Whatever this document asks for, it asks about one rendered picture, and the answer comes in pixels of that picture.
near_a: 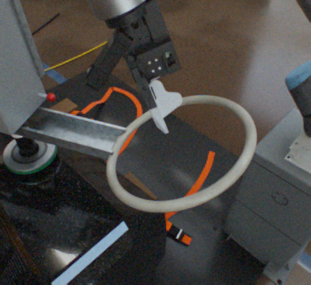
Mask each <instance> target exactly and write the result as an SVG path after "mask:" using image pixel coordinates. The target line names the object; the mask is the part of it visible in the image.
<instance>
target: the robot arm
mask: <svg viewBox="0 0 311 285"><path fill-rule="evenodd" d="M296 1H297V3H298V4H299V7H300V8H301V10H302V11H303V13H304V14H305V16H306V17H307V18H308V21H309V23H310V24H311V0H296ZM87 2H88V3H89V5H90V8H91V9H92V12H93V13H94V16H95V17H96V18H97V19H99V20H104V21H105V23H106V25H107V27H108V28H109V29H115V31H114V32H113V33H112V35H111V36H110V39H109V40H108V41H107V42H106V44H105V46H104V47H103V50H101V52H100V54H99V55H98V56H97V58H96V60H95V61H94V63H92V64H91V65H90V66H89V68H88V70H87V71H86V73H85V78H86V80H85V84H86V86H88V87H90V88H91V89H93V90H96V91H99V90H100V87H102V86H103V85H104V83H106V81H107V79H108V77H109V75H110V73H111V72H112V71H113V69H114V68H115V66H116V65H117V63H118V62H119V61H120V59H121V57H123V59H125V60H126V62H127V64H128V69H129V70H130V72H131V75H132V77H133V78H134V80H135V83H136V84H137V85H138V87H139V89H140V92H141V93H142V97H143V99H144V101H145V103H146V106H147V107H148V109H149V112H150V114H151V116H152V118H153V119H154V121H155V125H156V126H157V127H158V128H159V129H160V130H161V131H163V132H164V133H169V131H168V129H167V126H166V124H165V121H164V120H163V118H164V117H165V116H167V115H168V114H169V113H171V112H172V111H174V110H175V108H177V107H178V106H180V105H181V104H182V96H181V94H180V93H178V92H167V91H166V90H165V89H164V87H163V85H162V83H161V82H160V81H158V80H156V79H158V78H160V77H163V76H164V75H167V74H171V73H174V72H176V71H178V70H182V67H181V65H180V63H179V60H178V56H177V53H176V50H175V47H174V45H173V42H172V40H171V38H170V35H169V32H168V30H167V26H166V24H165V21H164V19H163V15H162V12H161V9H160V7H159V4H158V1H157V0H87ZM134 22H136V23H135V24H134ZM174 54H175V56H174ZM175 60H177V63H176V61H175ZM174 63H176V64H175V65H173V64H174ZM170 65H172V66H171V67H170ZM285 83H286V85H287V88H288V90H289V93H290V95H291V96H292V98H293V100H294V102H295V104H296V105H297V106H298V108H299V112H300V114H301V115H302V117H303V130H304V132H305V134H306V136H308V137H310V138H311V60H309V61H308V62H306V63H304V64H302V65H300V66H299V67H297V68H296V69H295V70H294V71H291V72H290V73H289V74H288V75H287V77H286V78H285ZM153 93H155V97H156V99H155V97H154V94H153Z"/></svg>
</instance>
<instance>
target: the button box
mask: <svg viewBox="0 0 311 285"><path fill-rule="evenodd" d="M10 2H11V3H12V6H13V9H14V11H15V14H16V16H17V20H18V22H19V25H20V28H21V30H22V33H23V35H24V39H25V41H26V43H27V46H28V50H29V52H30V53H31V57H32V59H33V62H34V64H35V68H36V70H37V73H38V75H39V77H43V76H44V75H45V72H44V68H43V65H42V62H41V60H40V56H39V54H38V52H37V48H36V46H35V43H34V40H33V36H32V34H31V31H30V28H29V26H28V22H27V20H26V17H25V14H24V11H23V8H22V5H21V3H20V0H10Z"/></svg>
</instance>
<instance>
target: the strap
mask: <svg viewBox="0 0 311 285"><path fill-rule="evenodd" d="M113 90H114V91H116V92H121V93H123V94H125V95H127V96H128V97H129V98H130V99H132V100H133V101H134V103H135V105H136V108H137V117H136V119H137V118H138V117H139V116H141V115H142V107H141V105H140V103H139V101H138V100H137V99H136V97H135V96H133V95H132V94H131V93H129V92H126V91H124V90H121V89H119V88H116V87H114V86H113V88H109V90H108V91H107V93H106V95H105V96H104V97H103V98H102V99H101V101H97V102H93V103H92V104H90V105H88V106H87V107H86V108H85V109H84V110H83V111H76V110H75V111H73V112H72V113H70V115H77V113H84V114H85V113H86V112H88V111H89V110H90V109H91V108H93V107H94V106H95V105H96V104H100V103H103V102H105V101H106V100H107V99H108V98H109V96H110V94H111V92H112V91H113ZM136 131H137V129H136V130H135V131H134V132H132V134H131V135H130V137H129V138H127V140H126V141H125V143H124V144H123V147H122V148H121V150H120V151H119V154H118V155H120V154H121V153H122V151H123V150H124V149H125V147H126V146H127V145H128V144H129V142H130V140H131V138H133V136H134V135H135V132H136ZM214 156H215V152H210V153H209V156H208V160H207V163H206V165H205V167H204V169H203V171H202V173H201V175H200V177H199V178H198V179H197V180H196V183H195V185H193V187H192V188H191V190H190V191H189V192H188V194H186V196H185V197H187V196H189V195H192V194H194V193H197V190H198V189H199V188H200V187H201V185H202V184H203V181H204V179H205V178H206V177H207V175H208V173H209V171H210V168H211V165H212V162H213V158H214ZM175 213H177V211H174V212H169V213H165V219H166V220H167V219H168V218H170V216H171V215H174V214H175Z"/></svg>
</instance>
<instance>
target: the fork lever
mask: <svg viewBox="0 0 311 285"><path fill-rule="evenodd" d="M32 115H35V116H38V117H43V118H42V119H41V121H40V122H39V123H37V125H36V127H35V128H34V129H30V128H27V127H23V126H20V128H19V129H18V130H17V131H16V132H14V134H15V135H18V136H22V137H25V138H29V139H35V140H39V141H41V142H44V143H48V144H50V145H55V146H60V147H64V148H67V149H70V150H74V151H76V152H82V153H86V154H89V155H92V156H95V157H99V158H105V159H108V157H109V155H113V154H114V151H113V150H111V149H112V146H113V145H114V143H115V142H116V140H117V138H118V137H119V136H120V134H121V133H123V132H124V133H126V132H127V130H126V128H124V127H120V126H117V125H111V124H107V123H103V122H99V121H96V120H91V119H88V118H86V117H78V116H75V115H70V114H68V113H63V112H60V111H55V110H52V109H49V108H42V107H38V108H37V109H36V110H35V112H34V113H33V114H32Z"/></svg>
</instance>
